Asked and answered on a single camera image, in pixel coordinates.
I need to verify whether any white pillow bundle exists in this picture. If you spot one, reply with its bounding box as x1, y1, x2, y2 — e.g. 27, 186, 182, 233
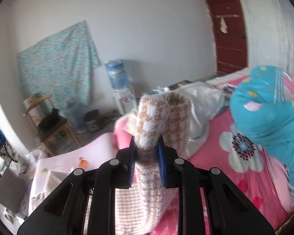
154, 82, 225, 159

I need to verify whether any dark red door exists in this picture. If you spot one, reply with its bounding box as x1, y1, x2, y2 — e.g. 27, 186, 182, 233
206, 0, 248, 74

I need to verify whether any dark grey board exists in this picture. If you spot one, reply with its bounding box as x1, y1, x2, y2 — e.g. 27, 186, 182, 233
0, 168, 28, 214

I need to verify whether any black clothing on chair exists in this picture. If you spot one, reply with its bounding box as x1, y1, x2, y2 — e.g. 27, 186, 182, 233
38, 108, 67, 132

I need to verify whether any black small appliance on floor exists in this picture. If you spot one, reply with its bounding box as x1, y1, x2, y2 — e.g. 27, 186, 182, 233
84, 109, 104, 132

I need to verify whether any blue water bottle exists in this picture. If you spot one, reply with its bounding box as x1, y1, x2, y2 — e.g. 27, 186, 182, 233
105, 60, 130, 91

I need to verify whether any light pink printed bed sheet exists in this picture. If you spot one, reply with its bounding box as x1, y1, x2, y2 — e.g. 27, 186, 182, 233
28, 131, 138, 235

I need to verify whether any white water dispenser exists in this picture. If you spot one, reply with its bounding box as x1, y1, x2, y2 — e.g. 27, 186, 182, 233
113, 85, 137, 115

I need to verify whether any wooden chair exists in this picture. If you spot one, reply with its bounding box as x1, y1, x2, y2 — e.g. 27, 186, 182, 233
23, 94, 82, 156

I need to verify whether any white wardrobe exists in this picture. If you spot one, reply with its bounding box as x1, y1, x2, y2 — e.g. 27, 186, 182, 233
240, 0, 294, 77

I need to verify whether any blue patterned quilt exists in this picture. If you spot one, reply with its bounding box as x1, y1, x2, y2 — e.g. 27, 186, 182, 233
229, 65, 294, 200

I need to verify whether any teal floral hanging cloth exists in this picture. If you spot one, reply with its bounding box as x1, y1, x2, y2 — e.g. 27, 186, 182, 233
17, 21, 100, 109

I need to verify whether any beige white houndstooth fuzzy coat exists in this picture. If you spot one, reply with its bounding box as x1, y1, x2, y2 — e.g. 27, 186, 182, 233
112, 91, 192, 235

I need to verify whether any pink floral blanket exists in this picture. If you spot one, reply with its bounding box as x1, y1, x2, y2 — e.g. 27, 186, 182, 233
114, 68, 294, 234

